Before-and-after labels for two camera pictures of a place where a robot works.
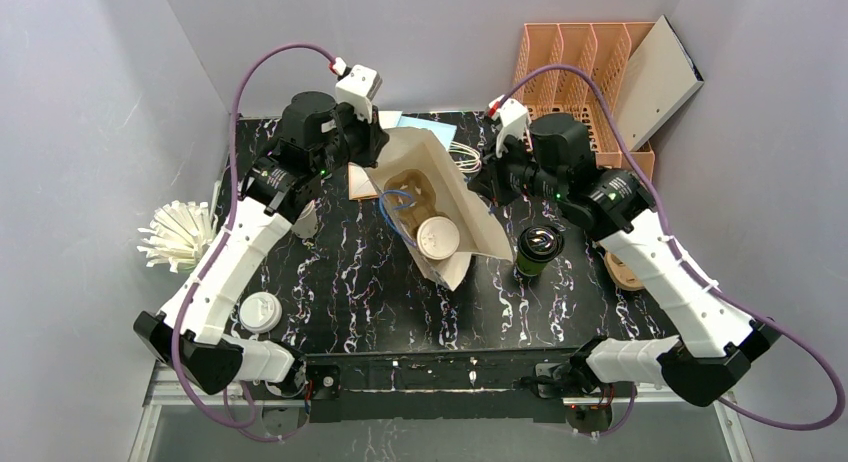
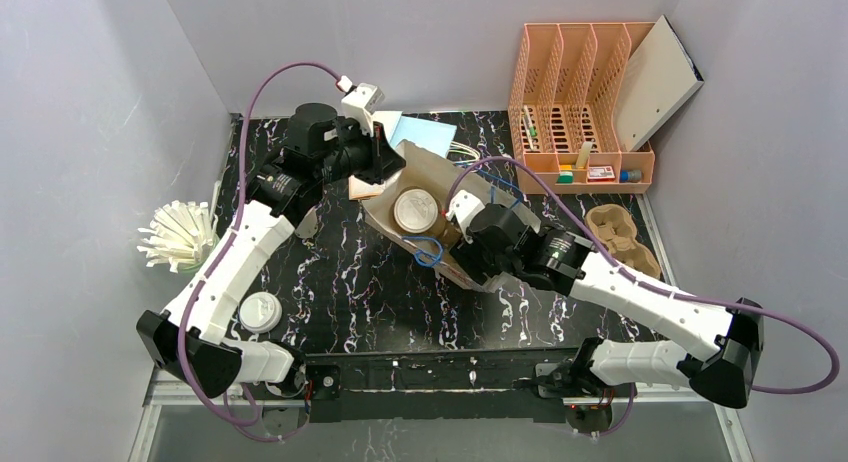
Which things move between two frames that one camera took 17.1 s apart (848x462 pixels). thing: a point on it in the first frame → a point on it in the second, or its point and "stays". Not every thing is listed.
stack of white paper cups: [307, 224] stays
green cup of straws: [178, 234] stays
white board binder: [658, 78] stays
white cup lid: [438, 238] → [416, 210]
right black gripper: [489, 183] → [473, 259]
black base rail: [477, 387] stays
